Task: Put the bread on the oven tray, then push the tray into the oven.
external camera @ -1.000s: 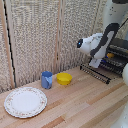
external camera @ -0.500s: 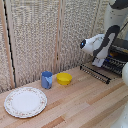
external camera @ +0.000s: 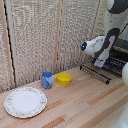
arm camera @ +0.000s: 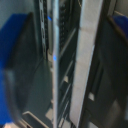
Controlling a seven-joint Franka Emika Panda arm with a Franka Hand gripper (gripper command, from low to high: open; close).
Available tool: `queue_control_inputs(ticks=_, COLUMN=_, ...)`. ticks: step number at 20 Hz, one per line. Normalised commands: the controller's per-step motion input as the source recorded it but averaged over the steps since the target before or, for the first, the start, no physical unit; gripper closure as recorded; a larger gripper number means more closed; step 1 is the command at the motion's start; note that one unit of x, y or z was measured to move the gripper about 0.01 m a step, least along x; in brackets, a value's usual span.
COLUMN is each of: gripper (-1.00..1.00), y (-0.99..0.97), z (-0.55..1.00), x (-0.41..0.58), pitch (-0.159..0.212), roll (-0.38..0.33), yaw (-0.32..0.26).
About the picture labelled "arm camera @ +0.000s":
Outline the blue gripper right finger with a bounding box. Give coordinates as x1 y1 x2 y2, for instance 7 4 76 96
99 14 128 128

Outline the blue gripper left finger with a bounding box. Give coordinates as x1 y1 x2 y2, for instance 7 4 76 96
0 12 46 128

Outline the black toaster oven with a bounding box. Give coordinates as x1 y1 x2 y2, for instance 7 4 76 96
33 0 113 128

